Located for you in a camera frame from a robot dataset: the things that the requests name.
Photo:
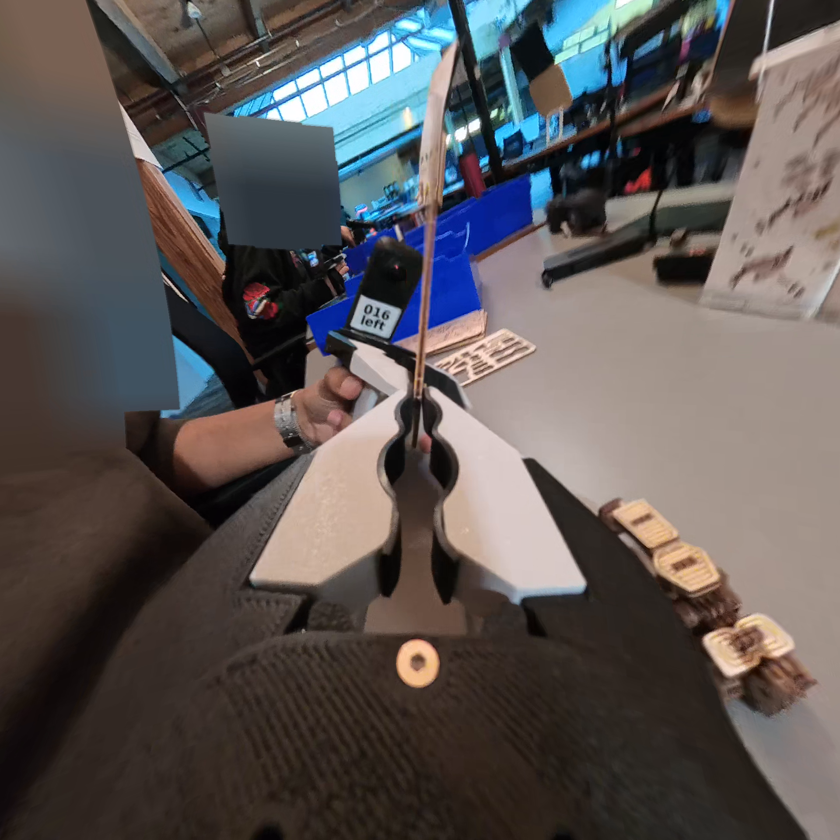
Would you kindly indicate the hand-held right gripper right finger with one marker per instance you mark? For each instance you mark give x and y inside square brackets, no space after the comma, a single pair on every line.
[512,525]

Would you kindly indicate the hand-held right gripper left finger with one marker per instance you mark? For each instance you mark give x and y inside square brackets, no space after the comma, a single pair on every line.
[321,525]

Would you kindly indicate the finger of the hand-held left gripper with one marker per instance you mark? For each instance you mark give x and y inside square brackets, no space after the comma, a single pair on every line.
[446,388]
[387,375]

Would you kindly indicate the laser-cut wooden gear sheet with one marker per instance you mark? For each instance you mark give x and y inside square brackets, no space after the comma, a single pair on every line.
[426,315]

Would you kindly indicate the person's left forearm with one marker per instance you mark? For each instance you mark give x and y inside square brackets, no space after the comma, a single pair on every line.
[223,446]

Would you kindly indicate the grey desk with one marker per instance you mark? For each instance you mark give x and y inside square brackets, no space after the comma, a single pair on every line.
[623,394]

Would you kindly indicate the person's left hand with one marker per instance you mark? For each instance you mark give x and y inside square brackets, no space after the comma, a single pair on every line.
[325,410]

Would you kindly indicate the stack of wooden parts sheets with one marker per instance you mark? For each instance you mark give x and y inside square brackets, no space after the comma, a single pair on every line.
[459,331]

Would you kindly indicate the blue storage bin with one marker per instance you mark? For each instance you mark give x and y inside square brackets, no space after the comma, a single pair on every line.
[499,210]
[453,295]

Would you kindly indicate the large punched-out wooden sheet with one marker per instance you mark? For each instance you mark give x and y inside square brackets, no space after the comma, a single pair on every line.
[499,348]

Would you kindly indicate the silver wristwatch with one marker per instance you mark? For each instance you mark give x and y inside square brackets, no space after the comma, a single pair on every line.
[293,423]

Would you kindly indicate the red canister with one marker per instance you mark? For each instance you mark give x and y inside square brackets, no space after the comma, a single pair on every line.
[472,174]

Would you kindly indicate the white standing paper sign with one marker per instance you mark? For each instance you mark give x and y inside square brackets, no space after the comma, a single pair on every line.
[433,131]

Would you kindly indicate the wooden model vehicle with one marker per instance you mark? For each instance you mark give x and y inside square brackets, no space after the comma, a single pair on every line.
[689,571]

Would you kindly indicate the black long case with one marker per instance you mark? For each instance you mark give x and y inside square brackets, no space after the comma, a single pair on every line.
[590,259]

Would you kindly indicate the black box device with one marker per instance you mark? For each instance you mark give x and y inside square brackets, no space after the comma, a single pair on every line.
[577,211]

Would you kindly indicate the black steel column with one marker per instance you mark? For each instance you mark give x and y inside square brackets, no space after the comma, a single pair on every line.
[476,92]

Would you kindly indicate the wooden beam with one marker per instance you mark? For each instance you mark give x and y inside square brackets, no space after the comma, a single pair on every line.
[184,249]

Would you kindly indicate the skylight window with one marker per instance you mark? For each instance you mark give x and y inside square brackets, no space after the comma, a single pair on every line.
[341,72]

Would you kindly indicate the person's olive sweater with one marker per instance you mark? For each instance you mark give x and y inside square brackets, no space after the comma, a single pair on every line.
[98,623]

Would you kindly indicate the black and brown board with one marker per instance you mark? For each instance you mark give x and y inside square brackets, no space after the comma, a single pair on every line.
[548,72]

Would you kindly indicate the black pouch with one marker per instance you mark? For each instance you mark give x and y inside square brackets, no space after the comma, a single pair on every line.
[686,266]

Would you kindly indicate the wooden workbench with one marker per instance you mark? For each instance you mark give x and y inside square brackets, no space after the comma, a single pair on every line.
[623,124]

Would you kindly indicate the white paper notice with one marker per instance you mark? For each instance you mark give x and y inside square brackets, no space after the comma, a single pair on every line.
[141,141]

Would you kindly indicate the grey flat slab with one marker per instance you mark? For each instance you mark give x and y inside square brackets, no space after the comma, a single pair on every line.
[682,207]

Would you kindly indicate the upright laser-cut plywood board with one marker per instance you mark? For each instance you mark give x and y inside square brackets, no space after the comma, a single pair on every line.
[774,197]

